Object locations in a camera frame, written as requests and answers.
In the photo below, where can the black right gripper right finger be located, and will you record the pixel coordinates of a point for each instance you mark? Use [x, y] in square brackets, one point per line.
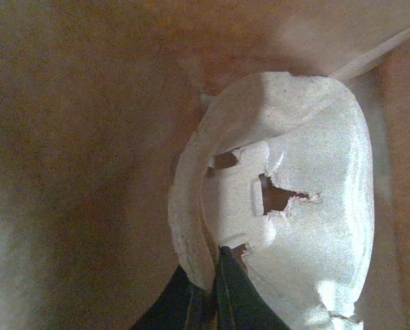
[238, 304]

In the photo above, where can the brown paper bag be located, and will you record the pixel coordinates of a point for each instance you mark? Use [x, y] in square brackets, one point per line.
[97, 98]

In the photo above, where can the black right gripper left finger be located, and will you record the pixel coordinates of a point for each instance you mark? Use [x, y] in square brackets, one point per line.
[182, 305]

